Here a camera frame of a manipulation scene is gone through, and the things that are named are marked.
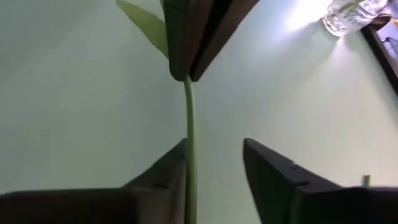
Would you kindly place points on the green table mat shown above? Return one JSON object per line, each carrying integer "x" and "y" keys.
{"x": 77, "y": 109}

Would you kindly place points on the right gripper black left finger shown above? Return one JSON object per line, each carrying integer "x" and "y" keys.
{"x": 93, "y": 208}

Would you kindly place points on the yellow artificial tulip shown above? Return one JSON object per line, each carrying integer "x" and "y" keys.
{"x": 190, "y": 124}

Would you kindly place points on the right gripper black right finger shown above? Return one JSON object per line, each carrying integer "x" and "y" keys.
{"x": 311, "y": 205}

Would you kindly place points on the clear glass vase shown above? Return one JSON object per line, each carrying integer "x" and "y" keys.
{"x": 345, "y": 21}

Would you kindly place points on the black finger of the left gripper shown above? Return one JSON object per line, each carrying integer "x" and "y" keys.
{"x": 224, "y": 28}
{"x": 183, "y": 37}

